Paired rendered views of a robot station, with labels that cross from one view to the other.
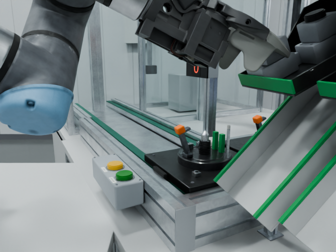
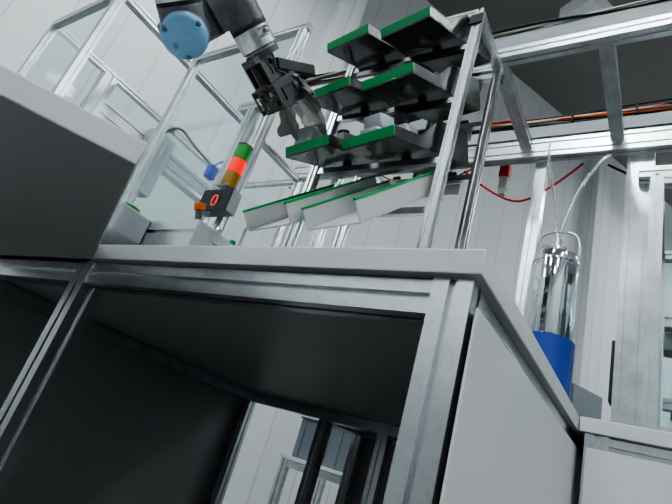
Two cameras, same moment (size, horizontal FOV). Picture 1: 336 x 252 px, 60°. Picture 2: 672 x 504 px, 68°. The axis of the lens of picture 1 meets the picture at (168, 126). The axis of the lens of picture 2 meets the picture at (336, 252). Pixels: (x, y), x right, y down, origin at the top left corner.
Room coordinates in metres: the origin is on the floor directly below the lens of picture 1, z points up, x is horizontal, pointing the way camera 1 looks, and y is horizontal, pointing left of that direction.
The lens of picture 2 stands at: (-0.42, 0.11, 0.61)
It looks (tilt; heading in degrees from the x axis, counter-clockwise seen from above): 23 degrees up; 335
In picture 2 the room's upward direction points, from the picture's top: 18 degrees clockwise
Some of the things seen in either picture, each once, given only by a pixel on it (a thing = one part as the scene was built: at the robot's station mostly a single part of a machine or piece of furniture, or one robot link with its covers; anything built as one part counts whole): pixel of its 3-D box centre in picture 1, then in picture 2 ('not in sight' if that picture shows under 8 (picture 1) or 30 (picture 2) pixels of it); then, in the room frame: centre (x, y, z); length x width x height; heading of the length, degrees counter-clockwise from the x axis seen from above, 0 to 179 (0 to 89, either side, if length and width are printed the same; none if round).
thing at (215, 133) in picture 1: (215, 140); not in sight; (0.75, -0.13, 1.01); 0.01 x 0.01 x 0.05; 28
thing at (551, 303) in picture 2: not in sight; (553, 283); (0.56, -1.08, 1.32); 0.14 x 0.14 x 0.38
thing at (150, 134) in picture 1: (161, 148); not in sight; (1.00, 0.02, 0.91); 0.84 x 0.28 x 0.10; 28
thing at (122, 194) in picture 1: (115, 178); (102, 224); (0.69, 0.13, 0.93); 0.21 x 0.07 x 0.06; 28
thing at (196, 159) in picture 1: (204, 156); not in sight; (0.72, -0.10, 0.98); 0.14 x 0.14 x 0.02
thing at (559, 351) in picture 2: not in sight; (541, 385); (0.56, -1.08, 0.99); 0.16 x 0.16 x 0.27
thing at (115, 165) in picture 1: (115, 166); not in sight; (0.69, 0.13, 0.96); 0.04 x 0.04 x 0.02
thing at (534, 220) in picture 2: not in sight; (528, 258); (0.84, -1.26, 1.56); 0.04 x 0.04 x 1.39; 28
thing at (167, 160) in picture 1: (204, 163); not in sight; (0.72, -0.10, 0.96); 0.24 x 0.24 x 0.02; 28
